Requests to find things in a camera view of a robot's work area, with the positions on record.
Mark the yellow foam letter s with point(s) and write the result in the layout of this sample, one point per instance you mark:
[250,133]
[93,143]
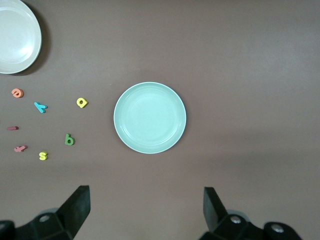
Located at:
[43,156]

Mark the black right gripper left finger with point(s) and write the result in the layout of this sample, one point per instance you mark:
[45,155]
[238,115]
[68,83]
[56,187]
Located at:
[75,207]

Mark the light green plate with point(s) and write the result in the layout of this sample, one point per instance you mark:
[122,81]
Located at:
[150,117]

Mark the dark red foam letter i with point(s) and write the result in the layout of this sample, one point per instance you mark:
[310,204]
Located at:
[12,128]

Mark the salmon foam letter f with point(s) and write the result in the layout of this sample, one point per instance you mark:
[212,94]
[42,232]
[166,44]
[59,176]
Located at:
[20,149]

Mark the brown table cover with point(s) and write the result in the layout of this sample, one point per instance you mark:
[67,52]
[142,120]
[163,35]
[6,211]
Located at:
[225,75]

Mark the teal foam letter y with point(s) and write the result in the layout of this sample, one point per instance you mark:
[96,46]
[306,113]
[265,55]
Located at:
[40,107]

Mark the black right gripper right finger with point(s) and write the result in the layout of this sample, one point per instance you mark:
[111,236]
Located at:
[212,212]

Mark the green foam letter b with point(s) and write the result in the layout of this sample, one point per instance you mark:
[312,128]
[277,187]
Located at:
[66,138]

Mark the orange foam letter e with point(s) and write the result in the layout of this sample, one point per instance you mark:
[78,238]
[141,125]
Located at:
[21,93]

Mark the beige plate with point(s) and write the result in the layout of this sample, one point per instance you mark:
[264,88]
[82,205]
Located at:
[17,37]

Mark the yellow foam letter a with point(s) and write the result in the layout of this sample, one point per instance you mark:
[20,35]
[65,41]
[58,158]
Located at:
[84,105]

